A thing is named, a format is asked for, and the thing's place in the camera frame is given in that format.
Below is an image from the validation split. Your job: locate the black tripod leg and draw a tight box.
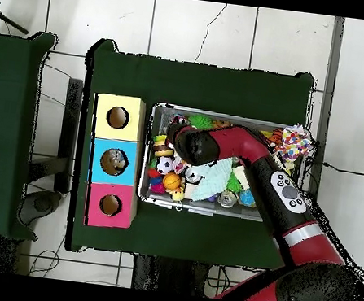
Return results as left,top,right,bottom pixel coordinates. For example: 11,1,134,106
0,6,32,37

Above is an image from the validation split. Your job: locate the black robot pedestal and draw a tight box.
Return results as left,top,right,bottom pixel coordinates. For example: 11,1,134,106
130,252,221,300

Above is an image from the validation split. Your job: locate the dark green side table cloth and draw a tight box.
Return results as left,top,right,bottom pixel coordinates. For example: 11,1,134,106
0,26,63,243

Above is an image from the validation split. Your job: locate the dark green tablecloth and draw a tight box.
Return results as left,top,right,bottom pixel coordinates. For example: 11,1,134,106
63,36,318,279

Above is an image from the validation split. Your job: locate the black floor stand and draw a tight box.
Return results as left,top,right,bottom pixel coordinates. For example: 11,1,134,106
18,73,86,231

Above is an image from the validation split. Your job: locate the thin black floor cable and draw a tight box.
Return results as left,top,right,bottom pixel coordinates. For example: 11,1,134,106
194,1,229,67

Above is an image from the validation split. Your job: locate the cream cloth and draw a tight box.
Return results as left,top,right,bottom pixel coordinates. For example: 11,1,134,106
229,163,255,191

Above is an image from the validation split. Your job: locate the yellow duck toy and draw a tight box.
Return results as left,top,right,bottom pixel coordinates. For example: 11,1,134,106
170,188,188,205

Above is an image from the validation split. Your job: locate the wooden burger toy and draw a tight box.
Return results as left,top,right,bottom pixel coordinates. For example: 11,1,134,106
151,135,176,160

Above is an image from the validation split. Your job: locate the green spiky ball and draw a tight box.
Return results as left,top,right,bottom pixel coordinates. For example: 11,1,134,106
226,171,245,194

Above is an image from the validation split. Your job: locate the wooden box with three holes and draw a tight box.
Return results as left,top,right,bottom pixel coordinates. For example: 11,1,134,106
80,92,151,233

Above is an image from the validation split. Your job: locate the shallow clear mesh bin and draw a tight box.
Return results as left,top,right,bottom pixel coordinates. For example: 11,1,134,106
137,102,318,228

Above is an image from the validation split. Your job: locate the small soccer ball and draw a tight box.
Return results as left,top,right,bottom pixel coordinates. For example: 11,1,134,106
156,156,177,177

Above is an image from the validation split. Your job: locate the mint green knit cloth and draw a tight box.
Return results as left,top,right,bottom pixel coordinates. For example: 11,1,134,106
185,153,235,206

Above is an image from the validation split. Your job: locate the small orange basketball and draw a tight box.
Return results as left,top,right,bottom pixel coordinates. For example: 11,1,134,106
162,172,183,193

